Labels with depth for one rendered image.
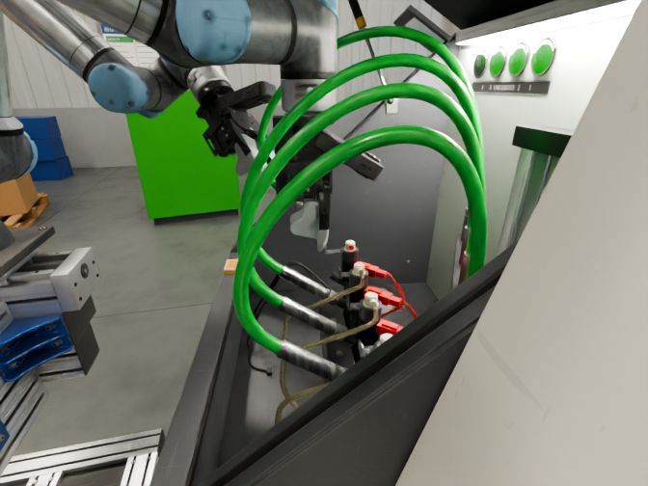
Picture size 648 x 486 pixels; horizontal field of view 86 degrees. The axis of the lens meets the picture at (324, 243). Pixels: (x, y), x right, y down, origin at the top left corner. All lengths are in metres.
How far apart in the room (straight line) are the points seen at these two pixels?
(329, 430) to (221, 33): 0.37
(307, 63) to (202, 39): 0.13
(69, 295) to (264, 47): 0.66
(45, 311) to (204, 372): 0.46
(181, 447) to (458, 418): 0.35
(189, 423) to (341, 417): 0.29
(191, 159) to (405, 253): 3.12
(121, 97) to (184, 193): 3.26
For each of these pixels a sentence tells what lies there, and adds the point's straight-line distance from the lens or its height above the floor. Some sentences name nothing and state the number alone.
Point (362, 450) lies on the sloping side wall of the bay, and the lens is 0.30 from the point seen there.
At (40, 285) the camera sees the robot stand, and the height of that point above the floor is 0.97.
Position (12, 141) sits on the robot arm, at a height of 1.23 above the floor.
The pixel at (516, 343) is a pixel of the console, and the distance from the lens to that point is 0.21.
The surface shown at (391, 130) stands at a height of 1.31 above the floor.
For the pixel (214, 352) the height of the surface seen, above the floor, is 0.95.
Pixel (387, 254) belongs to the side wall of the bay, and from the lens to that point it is 0.96.
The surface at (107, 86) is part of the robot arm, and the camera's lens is 0.69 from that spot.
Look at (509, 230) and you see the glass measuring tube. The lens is 0.63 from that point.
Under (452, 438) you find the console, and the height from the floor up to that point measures 1.14.
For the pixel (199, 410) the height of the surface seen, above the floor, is 0.95.
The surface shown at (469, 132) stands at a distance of 0.40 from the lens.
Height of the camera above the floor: 1.34
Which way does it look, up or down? 24 degrees down
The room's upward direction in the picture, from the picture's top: straight up
